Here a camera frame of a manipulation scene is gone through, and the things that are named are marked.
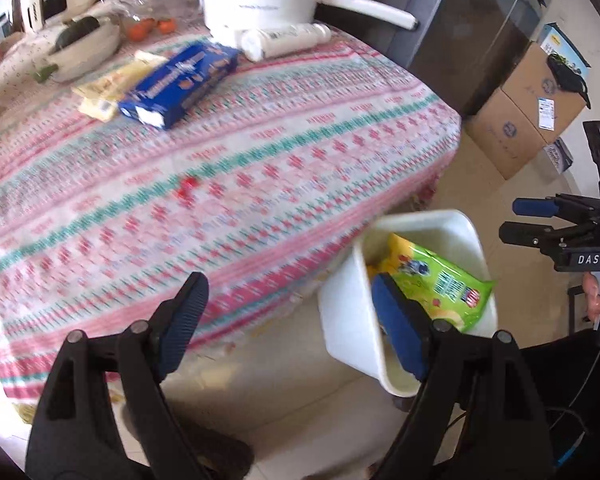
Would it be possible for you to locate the white plastic bin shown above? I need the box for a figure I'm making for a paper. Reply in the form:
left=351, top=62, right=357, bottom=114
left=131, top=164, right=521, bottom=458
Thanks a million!
left=317, top=209, right=498, bottom=398

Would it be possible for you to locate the white bottle with label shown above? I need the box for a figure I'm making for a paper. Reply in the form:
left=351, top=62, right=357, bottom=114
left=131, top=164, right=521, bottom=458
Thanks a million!
left=240, top=22, right=332, bottom=62

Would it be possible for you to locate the yellow packet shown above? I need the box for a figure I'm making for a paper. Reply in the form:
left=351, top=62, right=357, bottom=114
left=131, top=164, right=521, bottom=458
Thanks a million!
left=71, top=50, right=168, bottom=122

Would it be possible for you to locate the green snack bag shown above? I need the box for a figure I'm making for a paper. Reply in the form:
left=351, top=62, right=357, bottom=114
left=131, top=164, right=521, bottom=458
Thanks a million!
left=380, top=232, right=496, bottom=332

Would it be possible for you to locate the white ceramic bowl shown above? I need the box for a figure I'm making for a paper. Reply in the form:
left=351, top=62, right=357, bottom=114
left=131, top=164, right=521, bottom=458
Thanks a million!
left=35, top=14, right=122, bottom=83

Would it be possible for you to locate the blue cable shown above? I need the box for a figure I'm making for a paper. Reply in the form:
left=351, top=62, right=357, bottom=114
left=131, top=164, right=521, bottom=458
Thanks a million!
left=554, top=435, right=587, bottom=472

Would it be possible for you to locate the white electric pot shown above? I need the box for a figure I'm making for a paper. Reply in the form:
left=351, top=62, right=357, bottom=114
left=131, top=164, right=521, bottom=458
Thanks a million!
left=201, top=0, right=420, bottom=41

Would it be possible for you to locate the glass teapot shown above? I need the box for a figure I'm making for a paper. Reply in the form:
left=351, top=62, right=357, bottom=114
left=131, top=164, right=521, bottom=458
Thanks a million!
left=115, top=0, right=203, bottom=43

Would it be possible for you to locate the black device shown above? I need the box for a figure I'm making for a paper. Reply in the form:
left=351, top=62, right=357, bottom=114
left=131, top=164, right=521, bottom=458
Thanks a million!
left=545, top=52, right=593, bottom=111

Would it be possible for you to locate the patterned tablecloth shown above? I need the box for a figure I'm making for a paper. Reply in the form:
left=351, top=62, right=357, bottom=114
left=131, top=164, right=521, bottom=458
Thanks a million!
left=0, top=22, right=463, bottom=411

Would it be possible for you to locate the blue and white box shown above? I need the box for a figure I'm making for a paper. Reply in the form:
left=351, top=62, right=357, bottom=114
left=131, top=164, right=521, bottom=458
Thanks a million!
left=537, top=22, right=591, bottom=81

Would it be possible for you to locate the blue cardboard box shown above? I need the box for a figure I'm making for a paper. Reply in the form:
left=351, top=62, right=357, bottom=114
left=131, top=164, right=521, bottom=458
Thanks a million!
left=117, top=41, right=241, bottom=131

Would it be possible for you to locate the person's dark trouser leg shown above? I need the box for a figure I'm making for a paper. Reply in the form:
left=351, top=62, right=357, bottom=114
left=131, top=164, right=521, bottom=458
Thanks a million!
left=520, top=330, right=600, bottom=480

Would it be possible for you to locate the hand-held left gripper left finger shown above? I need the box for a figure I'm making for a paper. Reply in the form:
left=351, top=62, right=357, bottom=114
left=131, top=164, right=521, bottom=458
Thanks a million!
left=25, top=271, right=216, bottom=480

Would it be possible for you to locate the person's right hand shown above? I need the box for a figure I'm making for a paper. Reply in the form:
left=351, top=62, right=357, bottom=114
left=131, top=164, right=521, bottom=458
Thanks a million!
left=582, top=271, right=600, bottom=322

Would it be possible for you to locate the dark green squash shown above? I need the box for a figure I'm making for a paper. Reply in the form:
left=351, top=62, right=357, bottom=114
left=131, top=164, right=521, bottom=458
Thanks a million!
left=47, top=16, right=101, bottom=53

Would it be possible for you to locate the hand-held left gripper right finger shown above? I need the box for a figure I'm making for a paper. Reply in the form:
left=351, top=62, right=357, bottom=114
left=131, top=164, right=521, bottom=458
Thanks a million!
left=371, top=272, right=556, bottom=480

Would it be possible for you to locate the dark grey fridge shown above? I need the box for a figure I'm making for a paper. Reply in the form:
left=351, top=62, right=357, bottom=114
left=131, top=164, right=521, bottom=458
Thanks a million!
left=310, top=0, right=566, bottom=118

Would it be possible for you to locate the white dotted cloth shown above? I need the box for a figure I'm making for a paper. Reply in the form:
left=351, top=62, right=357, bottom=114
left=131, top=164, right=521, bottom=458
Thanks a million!
left=0, top=25, right=131, bottom=111

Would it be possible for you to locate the blue and white packet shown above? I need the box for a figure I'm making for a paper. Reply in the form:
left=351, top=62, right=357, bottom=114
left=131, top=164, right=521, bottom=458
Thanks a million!
left=542, top=137, right=576, bottom=175

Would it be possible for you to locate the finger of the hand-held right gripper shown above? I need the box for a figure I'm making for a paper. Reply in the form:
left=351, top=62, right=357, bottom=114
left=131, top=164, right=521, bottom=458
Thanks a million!
left=512, top=194, right=600, bottom=220
left=499, top=220, right=600, bottom=257

